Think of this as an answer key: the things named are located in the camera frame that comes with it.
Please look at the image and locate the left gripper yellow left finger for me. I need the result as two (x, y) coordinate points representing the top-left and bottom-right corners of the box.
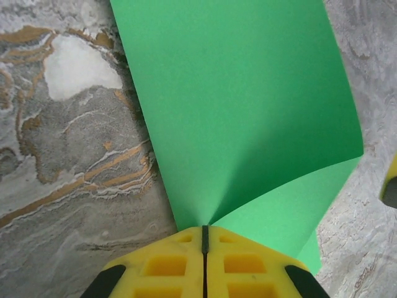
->
(79, 225), (205, 298)

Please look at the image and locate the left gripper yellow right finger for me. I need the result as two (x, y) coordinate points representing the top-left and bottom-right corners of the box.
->
(203, 225), (326, 298)

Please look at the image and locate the green square paper sheet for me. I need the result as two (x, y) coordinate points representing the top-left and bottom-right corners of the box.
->
(109, 0), (364, 277)

